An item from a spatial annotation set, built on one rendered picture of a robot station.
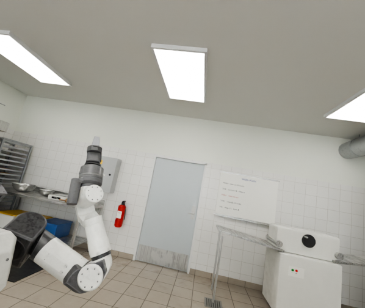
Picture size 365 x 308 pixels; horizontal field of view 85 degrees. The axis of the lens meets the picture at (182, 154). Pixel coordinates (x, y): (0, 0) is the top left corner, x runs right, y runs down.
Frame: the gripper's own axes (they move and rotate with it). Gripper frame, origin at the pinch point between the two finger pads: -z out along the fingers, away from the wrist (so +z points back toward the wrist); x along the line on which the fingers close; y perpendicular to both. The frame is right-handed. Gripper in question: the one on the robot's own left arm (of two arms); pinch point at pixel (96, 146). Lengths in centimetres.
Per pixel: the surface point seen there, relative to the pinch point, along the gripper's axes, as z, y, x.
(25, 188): -101, 134, -355
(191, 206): -52, -169, -280
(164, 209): -53, -120, -305
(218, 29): -146, -91, -4
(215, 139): -174, -208, -214
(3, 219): -48, 158, -374
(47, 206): -83, 105, -410
